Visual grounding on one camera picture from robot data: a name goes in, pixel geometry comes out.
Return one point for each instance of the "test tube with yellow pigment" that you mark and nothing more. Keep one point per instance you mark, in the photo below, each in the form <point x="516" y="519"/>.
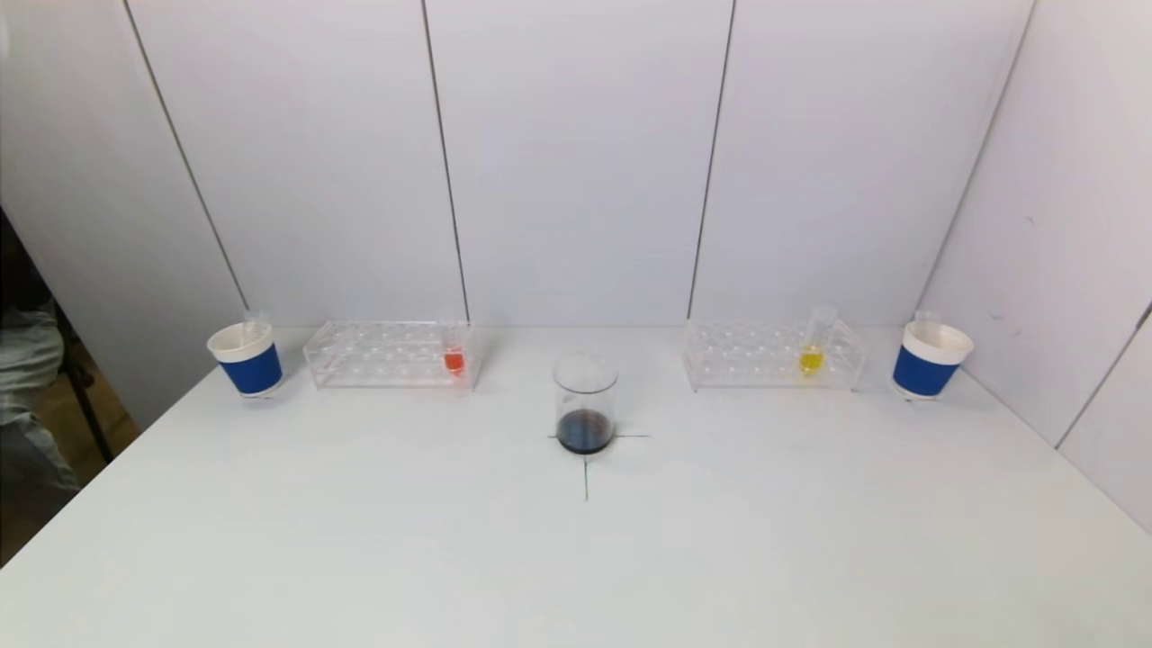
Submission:
<point x="812" y="360"/>

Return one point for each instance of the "clear acrylic test tube rack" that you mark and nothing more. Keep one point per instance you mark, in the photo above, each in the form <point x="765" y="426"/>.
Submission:
<point x="378" y="355"/>
<point x="765" y="360"/>

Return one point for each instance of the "black tripod stand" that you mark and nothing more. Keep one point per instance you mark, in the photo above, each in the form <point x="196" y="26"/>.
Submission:
<point x="85" y="405"/>

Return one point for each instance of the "grey trouser leg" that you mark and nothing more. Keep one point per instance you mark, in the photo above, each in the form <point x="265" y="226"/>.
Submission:
<point x="31" y="405"/>

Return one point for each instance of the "clear glass beaker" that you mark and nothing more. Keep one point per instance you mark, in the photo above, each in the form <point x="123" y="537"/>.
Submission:
<point x="586" y="423"/>

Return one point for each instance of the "test tube with blue pigment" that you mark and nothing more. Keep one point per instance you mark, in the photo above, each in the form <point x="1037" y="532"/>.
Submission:
<point x="256" y="324"/>

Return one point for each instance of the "test tube with red pigment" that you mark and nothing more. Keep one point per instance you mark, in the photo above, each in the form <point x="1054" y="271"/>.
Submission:
<point x="453" y="360"/>
<point x="927" y="318"/>

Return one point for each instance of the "blue and white paper cup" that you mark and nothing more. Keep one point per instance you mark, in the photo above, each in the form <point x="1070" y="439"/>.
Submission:
<point x="250" y="367"/>
<point x="925" y="369"/>

